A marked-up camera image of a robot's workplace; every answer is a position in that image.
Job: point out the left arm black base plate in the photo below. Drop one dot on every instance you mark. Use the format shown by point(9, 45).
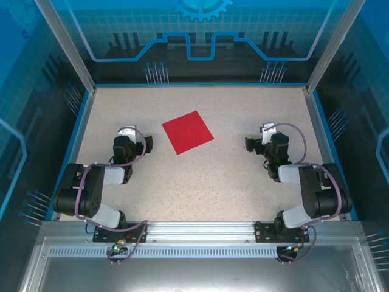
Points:
point(101, 236)

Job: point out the blue border strip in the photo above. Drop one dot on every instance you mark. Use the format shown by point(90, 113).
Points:
point(200, 84)

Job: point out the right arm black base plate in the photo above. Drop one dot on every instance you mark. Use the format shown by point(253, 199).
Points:
point(263, 232)

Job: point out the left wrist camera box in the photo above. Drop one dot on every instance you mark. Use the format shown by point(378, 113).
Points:
point(127, 131)

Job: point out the metal sheet tray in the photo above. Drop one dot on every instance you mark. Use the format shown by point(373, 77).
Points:
point(194, 273)

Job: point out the aluminium mounting rail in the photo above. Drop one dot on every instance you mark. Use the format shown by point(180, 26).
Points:
point(200, 231)

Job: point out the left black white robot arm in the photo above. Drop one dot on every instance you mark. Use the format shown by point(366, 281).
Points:
point(91, 188)

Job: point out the red square paper sheet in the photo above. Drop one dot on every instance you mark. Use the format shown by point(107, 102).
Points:
point(187, 132)

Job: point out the blue edged side rail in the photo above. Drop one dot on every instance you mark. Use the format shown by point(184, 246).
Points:
point(329, 152)
point(70, 152)

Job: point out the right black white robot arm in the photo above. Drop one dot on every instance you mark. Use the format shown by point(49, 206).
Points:
point(319, 194)

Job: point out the aluminium frame post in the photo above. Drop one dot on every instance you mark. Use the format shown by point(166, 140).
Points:
point(333, 45)
point(67, 45)

